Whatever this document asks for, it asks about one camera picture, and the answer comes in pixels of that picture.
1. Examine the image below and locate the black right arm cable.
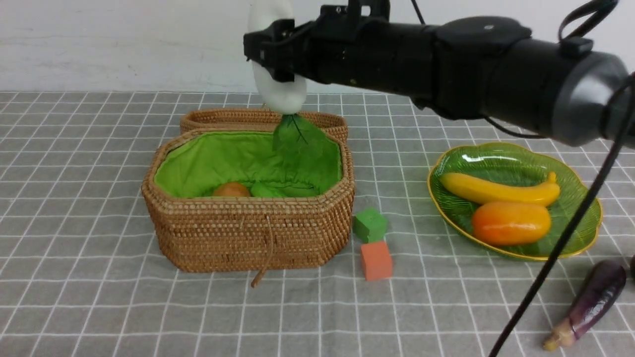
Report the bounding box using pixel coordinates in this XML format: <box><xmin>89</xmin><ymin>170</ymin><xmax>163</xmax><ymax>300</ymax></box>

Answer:
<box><xmin>410</xmin><ymin>0</ymin><xmax>635</xmax><ymax>357</ymax></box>

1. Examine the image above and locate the woven rattan basket lid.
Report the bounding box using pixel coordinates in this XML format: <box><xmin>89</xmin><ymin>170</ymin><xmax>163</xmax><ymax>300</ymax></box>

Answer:
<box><xmin>180</xmin><ymin>108</ymin><xmax>348</xmax><ymax>142</ymax></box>

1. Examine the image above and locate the brown plastic potato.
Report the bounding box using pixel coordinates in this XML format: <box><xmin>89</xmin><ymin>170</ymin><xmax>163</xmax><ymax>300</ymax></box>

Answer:
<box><xmin>211</xmin><ymin>181</ymin><xmax>252</xmax><ymax>197</ymax></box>

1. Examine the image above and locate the green foam cube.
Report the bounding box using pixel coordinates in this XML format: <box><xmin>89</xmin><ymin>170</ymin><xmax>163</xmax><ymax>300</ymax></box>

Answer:
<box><xmin>352</xmin><ymin>207</ymin><xmax>388</xmax><ymax>244</ymax></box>

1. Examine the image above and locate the orange plastic mango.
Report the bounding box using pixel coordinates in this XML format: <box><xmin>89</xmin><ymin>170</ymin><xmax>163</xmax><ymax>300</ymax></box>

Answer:
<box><xmin>471</xmin><ymin>201</ymin><xmax>553</xmax><ymax>246</ymax></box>

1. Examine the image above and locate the white plastic radish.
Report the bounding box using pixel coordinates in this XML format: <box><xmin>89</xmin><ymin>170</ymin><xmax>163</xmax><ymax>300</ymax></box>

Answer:
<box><xmin>244</xmin><ymin>0</ymin><xmax>329</xmax><ymax>164</ymax></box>

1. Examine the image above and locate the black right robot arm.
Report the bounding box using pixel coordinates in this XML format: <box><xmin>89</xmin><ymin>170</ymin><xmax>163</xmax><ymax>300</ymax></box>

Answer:
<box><xmin>243</xmin><ymin>0</ymin><xmax>634</xmax><ymax>149</ymax></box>

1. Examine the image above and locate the orange foam cube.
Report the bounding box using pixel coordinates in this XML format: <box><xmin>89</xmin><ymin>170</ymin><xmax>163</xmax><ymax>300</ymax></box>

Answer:
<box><xmin>361</xmin><ymin>241</ymin><xmax>394</xmax><ymax>282</ymax></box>

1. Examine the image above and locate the grey checked tablecloth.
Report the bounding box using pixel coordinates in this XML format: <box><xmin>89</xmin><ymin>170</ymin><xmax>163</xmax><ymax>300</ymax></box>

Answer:
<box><xmin>0</xmin><ymin>91</ymin><xmax>635</xmax><ymax>357</ymax></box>

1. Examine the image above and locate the woven rattan basket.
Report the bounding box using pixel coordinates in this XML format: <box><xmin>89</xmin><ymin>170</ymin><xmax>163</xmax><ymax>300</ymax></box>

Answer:
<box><xmin>141</xmin><ymin>128</ymin><xmax>355</xmax><ymax>273</ymax></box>

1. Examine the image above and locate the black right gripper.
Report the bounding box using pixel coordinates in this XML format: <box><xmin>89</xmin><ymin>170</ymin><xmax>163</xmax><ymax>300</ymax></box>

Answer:
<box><xmin>243</xmin><ymin>1</ymin><xmax>438</xmax><ymax>97</ymax></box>

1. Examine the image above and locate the yellow plastic banana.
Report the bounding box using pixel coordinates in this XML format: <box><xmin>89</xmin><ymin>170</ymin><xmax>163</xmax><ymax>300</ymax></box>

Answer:
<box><xmin>440</xmin><ymin>172</ymin><xmax>561</xmax><ymax>207</ymax></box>

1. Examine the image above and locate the purple plastic eggplant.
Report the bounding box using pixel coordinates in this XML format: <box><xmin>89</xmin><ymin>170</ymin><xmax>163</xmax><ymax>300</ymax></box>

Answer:
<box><xmin>543</xmin><ymin>260</ymin><xmax>628</xmax><ymax>351</ymax></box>

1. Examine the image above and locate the green glass plate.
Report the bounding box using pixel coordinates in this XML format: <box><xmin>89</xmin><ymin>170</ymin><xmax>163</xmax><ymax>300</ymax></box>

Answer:
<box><xmin>427</xmin><ymin>142</ymin><xmax>603</xmax><ymax>262</ymax></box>

